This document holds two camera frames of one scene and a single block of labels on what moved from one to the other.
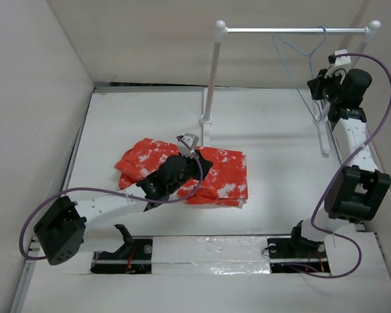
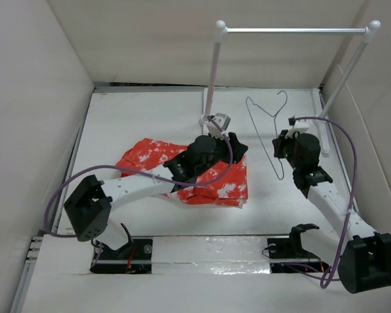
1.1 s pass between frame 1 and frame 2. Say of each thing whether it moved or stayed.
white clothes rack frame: stayed
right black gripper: moved
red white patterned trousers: stayed
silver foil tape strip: stayed
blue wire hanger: moved
